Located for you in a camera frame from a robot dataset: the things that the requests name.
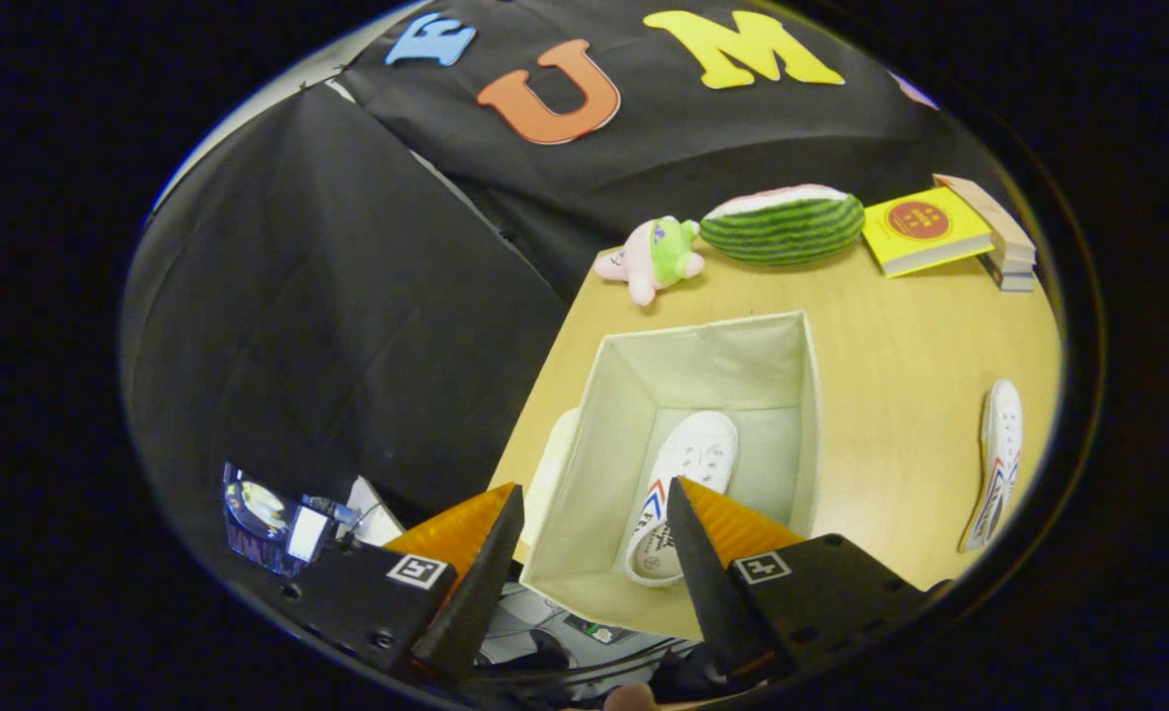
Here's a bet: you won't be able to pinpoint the pink and green plush toy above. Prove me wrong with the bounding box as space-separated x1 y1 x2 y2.
592 215 706 307

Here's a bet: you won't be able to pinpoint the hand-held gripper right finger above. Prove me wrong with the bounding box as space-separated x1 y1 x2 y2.
665 477 931 677

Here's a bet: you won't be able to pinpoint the beige fabric storage box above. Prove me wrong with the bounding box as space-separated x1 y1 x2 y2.
520 311 822 641

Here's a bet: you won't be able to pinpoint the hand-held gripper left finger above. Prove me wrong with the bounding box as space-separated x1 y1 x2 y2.
278 482 526 682

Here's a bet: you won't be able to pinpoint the yellow book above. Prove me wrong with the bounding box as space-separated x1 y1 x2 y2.
861 186 995 278

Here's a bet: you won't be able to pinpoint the white paper sheets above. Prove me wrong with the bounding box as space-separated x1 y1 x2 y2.
346 476 406 547

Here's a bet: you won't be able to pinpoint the open laptop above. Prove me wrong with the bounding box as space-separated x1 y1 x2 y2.
222 462 334 579

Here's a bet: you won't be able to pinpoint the watermelon slice plush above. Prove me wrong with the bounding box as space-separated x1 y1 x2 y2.
698 184 867 268

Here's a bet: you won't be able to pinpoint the stack of beige books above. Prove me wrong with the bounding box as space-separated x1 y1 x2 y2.
932 173 1038 293

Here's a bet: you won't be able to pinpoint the white canvas shoe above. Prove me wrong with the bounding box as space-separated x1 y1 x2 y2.
960 378 1025 552
624 410 740 589

